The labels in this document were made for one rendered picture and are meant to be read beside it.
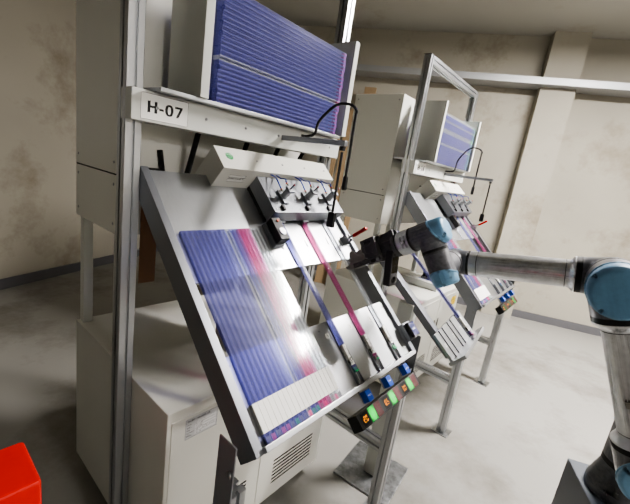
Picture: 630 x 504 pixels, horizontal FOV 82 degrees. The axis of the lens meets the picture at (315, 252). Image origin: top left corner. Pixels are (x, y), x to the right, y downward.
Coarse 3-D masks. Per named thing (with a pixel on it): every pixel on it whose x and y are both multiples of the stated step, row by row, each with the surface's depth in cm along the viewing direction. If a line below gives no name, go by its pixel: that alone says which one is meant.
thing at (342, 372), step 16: (336, 320) 106; (352, 320) 110; (368, 320) 116; (384, 320) 122; (320, 336) 98; (352, 336) 107; (368, 336) 112; (384, 336) 116; (400, 336) 123; (336, 352) 99; (352, 352) 103; (368, 352) 107; (384, 352) 112; (400, 352) 118; (336, 368) 96; (368, 368) 104; (352, 384) 96; (256, 432) 72
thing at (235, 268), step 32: (192, 256) 84; (224, 256) 90; (256, 256) 98; (224, 288) 85; (256, 288) 92; (288, 288) 99; (224, 320) 80; (256, 320) 86; (288, 320) 93; (256, 352) 81; (288, 352) 87; (320, 352) 94; (256, 384) 77; (288, 384) 82; (320, 384) 88; (256, 416) 73; (288, 416) 78
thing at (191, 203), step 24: (168, 192) 92; (192, 192) 97; (216, 192) 103; (240, 192) 110; (168, 216) 88; (192, 216) 92; (216, 216) 98; (240, 216) 104; (288, 264) 106; (312, 264) 113
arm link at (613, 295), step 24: (600, 264) 84; (624, 264) 78; (600, 288) 78; (624, 288) 76; (600, 312) 79; (624, 312) 76; (624, 336) 78; (624, 360) 79; (624, 384) 79; (624, 408) 80; (624, 432) 81; (624, 456) 80; (624, 480) 79
